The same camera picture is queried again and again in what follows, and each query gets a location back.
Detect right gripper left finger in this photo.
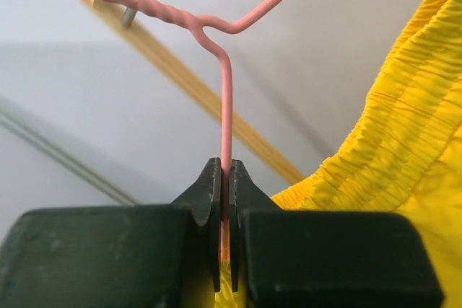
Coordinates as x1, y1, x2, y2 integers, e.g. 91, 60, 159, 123
1, 158, 222, 308

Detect wooden clothes rack frame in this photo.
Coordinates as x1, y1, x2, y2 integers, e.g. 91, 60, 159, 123
82, 0, 305, 185

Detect pink wire hanger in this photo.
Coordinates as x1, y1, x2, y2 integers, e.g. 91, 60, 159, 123
103, 0, 283, 246

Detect yellow shorts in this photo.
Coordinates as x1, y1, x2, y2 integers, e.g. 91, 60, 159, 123
215, 0, 461, 307

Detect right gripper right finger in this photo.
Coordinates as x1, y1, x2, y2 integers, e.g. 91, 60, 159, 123
229, 160, 445, 307

